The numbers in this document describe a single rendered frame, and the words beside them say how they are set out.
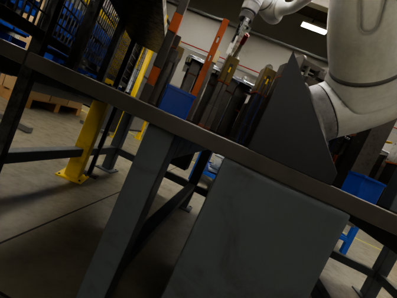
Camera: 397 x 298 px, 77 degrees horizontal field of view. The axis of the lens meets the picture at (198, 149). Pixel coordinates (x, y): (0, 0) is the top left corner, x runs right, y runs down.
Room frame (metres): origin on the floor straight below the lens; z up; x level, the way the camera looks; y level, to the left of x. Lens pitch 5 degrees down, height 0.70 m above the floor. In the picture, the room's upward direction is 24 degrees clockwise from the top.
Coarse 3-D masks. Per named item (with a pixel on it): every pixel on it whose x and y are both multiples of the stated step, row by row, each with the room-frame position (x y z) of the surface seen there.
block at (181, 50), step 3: (177, 48) 1.41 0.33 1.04; (180, 48) 1.41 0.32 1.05; (183, 48) 1.42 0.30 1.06; (180, 51) 1.41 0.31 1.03; (183, 51) 1.42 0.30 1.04; (180, 54) 1.42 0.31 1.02; (180, 57) 1.42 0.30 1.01; (177, 60) 1.42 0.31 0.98; (177, 63) 1.42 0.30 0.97; (174, 66) 1.42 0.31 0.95; (174, 69) 1.42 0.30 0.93; (171, 72) 1.42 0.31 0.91; (171, 75) 1.42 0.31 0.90; (168, 78) 1.42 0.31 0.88; (171, 78) 1.44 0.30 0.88; (168, 81) 1.42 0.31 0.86; (165, 84) 1.42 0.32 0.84; (165, 87) 1.42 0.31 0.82; (162, 93) 1.42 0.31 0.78; (159, 99) 1.42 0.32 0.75; (159, 102) 1.42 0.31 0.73
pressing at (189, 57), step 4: (188, 56) 1.25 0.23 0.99; (192, 56) 1.24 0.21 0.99; (188, 60) 1.37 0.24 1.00; (192, 60) 1.34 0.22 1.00; (196, 60) 1.30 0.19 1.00; (200, 60) 1.24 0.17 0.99; (188, 64) 1.45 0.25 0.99; (200, 68) 1.43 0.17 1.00; (216, 68) 1.26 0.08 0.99; (212, 72) 1.40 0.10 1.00; (236, 76) 1.28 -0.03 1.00; (236, 80) 1.34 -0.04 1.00; (240, 80) 1.28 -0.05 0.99; (244, 80) 1.28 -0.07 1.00; (244, 84) 1.35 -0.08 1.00; (248, 84) 1.28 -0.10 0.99; (248, 88) 1.40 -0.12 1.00; (252, 88) 1.36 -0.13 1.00; (244, 92) 1.51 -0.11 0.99; (248, 92) 1.50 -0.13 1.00; (348, 136) 1.48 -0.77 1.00; (380, 152) 1.52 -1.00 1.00; (384, 152) 1.44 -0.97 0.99; (388, 152) 1.45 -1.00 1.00
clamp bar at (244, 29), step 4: (244, 24) 1.19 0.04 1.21; (244, 28) 1.20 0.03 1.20; (248, 28) 1.19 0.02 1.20; (240, 32) 1.20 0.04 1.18; (244, 32) 1.20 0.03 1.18; (248, 32) 1.20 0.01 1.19; (240, 36) 1.20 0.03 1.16; (236, 40) 1.21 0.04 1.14; (236, 44) 1.21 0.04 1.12; (240, 48) 1.21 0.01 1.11; (232, 52) 1.21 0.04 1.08; (236, 56) 1.22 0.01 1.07
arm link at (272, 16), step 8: (280, 0) 1.40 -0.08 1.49; (296, 0) 1.29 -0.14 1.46; (304, 0) 1.23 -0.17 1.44; (312, 0) 1.22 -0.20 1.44; (272, 8) 1.40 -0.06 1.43; (280, 8) 1.39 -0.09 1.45; (288, 8) 1.36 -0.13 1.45; (296, 8) 1.32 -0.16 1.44; (264, 16) 1.46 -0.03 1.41; (272, 16) 1.43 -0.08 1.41; (280, 16) 1.43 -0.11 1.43
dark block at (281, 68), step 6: (282, 66) 1.18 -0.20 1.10; (282, 72) 1.16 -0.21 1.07; (276, 78) 1.20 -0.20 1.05; (276, 84) 1.16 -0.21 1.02; (270, 90) 1.21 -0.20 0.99; (270, 96) 1.17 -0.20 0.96; (264, 102) 1.21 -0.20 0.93; (264, 108) 1.18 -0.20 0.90; (258, 114) 1.22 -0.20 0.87; (258, 120) 1.18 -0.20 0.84; (252, 132) 1.19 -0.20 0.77; (246, 144) 1.19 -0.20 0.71
